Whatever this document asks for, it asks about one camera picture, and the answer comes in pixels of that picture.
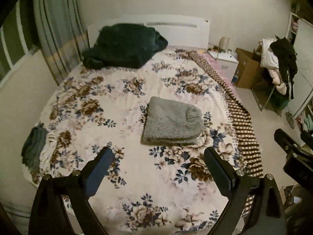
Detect brown checkered blanket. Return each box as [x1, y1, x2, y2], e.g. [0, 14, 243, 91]
[175, 49, 264, 216]

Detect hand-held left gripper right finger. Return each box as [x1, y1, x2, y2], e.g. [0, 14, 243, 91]
[203, 147, 286, 235]

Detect dark green fluffy blanket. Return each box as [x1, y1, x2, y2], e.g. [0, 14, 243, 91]
[82, 23, 169, 69]

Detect cardboard box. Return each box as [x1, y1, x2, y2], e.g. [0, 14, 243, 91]
[235, 48, 266, 89]

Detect white garment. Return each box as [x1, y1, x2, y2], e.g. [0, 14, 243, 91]
[260, 38, 280, 69]

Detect grey fluffy towel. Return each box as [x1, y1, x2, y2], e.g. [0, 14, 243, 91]
[140, 96, 204, 145]

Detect window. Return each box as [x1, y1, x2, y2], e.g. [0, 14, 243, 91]
[0, 0, 41, 80]

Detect metal frame chair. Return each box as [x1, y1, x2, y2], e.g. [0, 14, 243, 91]
[251, 78, 278, 111]

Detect black garment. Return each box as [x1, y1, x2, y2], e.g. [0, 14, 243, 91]
[269, 35, 298, 100]

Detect white wardrobe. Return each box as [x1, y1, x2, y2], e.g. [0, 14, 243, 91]
[286, 11, 313, 119]

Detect dark slipper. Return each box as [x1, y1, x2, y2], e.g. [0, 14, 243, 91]
[285, 112, 296, 129]

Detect dark teal cloth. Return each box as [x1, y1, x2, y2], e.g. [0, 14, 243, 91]
[22, 127, 49, 173]

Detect beige table lamp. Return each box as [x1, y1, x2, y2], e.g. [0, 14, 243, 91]
[219, 37, 230, 52]

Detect white bed headboard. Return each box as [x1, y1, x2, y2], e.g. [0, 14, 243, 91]
[87, 15, 211, 49]

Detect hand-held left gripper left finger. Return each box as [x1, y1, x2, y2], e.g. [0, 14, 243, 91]
[29, 147, 115, 235]

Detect bed with floral cover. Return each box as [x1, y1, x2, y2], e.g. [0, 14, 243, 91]
[22, 48, 263, 235]

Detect striped grey curtain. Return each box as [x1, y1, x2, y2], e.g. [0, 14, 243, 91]
[33, 0, 89, 86]

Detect white nightstand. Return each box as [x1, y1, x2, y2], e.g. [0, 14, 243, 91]
[208, 50, 239, 85]

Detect person's right forearm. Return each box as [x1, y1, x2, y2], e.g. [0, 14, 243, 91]
[291, 184, 313, 217]

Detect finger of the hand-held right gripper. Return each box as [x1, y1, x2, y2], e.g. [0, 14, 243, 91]
[274, 128, 302, 156]

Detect pink garment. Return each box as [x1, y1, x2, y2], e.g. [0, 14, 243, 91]
[268, 68, 288, 95]

